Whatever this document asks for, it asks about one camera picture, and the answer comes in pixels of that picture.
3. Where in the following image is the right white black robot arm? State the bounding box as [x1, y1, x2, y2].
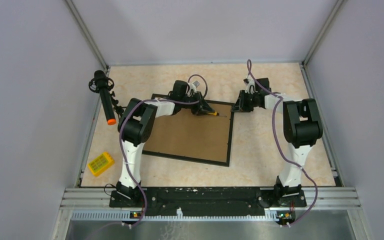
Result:
[231, 77, 323, 206]

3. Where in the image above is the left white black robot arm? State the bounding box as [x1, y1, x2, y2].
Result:
[116, 80, 219, 207]

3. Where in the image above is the white slotted cable duct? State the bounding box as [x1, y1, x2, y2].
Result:
[71, 209, 278, 222]

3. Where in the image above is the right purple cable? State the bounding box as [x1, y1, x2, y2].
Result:
[246, 59, 319, 228]

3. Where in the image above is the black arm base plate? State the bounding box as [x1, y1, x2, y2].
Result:
[109, 186, 307, 208]

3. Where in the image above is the yellow screw bit box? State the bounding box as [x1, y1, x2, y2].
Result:
[87, 151, 115, 177]

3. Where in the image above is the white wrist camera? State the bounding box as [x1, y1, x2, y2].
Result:
[188, 80, 200, 96]
[243, 78, 256, 95]

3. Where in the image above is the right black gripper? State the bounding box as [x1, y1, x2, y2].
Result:
[231, 91, 259, 114]

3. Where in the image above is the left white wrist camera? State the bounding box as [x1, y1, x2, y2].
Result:
[188, 80, 200, 96]

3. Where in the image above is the purple cable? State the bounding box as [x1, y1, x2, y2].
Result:
[119, 74, 209, 229]
[246, 59, 319, 228]

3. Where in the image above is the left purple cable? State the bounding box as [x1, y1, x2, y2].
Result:
[119, 74, 209, 229]

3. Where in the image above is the black microphone orange tip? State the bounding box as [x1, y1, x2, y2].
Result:
[88, 70, 117, 126]

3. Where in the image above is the aluminium front rail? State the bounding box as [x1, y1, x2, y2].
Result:
[59, 187, 362, 211]

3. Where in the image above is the yellow handled screwdriver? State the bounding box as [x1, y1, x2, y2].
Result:
[211, 112, 227, 118]

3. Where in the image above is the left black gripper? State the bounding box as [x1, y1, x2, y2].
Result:
[179, 90, 214, 116]

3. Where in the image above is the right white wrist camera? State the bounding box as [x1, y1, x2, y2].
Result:
[243, 78, 256, 95]

